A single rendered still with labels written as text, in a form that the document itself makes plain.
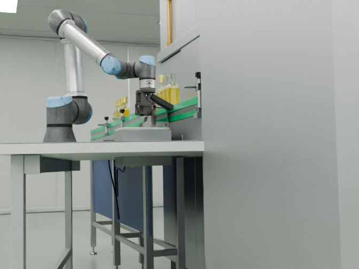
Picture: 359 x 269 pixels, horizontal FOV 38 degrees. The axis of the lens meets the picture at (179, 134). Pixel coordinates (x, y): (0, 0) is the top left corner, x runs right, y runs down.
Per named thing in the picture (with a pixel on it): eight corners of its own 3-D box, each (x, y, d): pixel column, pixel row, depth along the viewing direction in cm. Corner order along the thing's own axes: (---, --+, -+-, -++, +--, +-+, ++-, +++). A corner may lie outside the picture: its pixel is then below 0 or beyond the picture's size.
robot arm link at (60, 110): (40, 124, 237) (40, 94, 237) (57, 125, 249) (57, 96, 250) (62, 123, 232) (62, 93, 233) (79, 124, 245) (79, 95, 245)
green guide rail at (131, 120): (153, 121, 254) (153, 105, 255) (151, 121, 254) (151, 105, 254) (91, 141, 419) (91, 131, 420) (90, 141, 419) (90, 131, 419)
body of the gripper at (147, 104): (134, 117, 239) (134, 91, 240) (153, 117, 242) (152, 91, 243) (139, 115, 232) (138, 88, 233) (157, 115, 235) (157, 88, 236)
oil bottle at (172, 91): (180, 124, 265) (179, 82, 266) (170, 124, 263) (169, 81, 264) (177, 125, 270) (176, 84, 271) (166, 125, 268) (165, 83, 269)
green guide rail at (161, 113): (168, 122, 257) (168, 105, 257) (166, 122, 256) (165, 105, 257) (100, 140, 421) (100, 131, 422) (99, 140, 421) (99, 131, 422)
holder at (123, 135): (182, 148, 234) (182, 130, 234) (123, 148, 225) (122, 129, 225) (171, 149, 250) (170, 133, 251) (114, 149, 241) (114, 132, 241)
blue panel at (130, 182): (184, 234, 261) (182, 148, 264) (150, 236, 255) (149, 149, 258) (116, 210, 411) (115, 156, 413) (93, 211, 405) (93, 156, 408)
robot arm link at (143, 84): (153, 82, 243) (157, 79, 236) (153, 92, 243) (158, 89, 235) (137, 81, 241) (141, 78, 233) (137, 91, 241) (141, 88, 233)
